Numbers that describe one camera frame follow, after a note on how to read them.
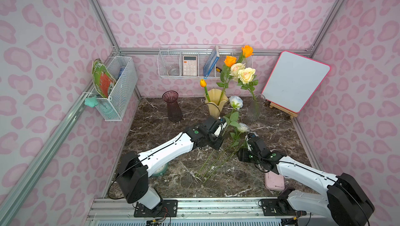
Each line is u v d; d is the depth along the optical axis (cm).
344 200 40
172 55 95
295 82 90
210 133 61
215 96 96
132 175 41
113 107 72
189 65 95
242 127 96
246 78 67
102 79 75
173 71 95
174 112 105
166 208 72
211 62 88
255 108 98
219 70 97
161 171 82
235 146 93
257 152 66
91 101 62
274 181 78
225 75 86
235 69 74
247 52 84
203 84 82
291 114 106
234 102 86
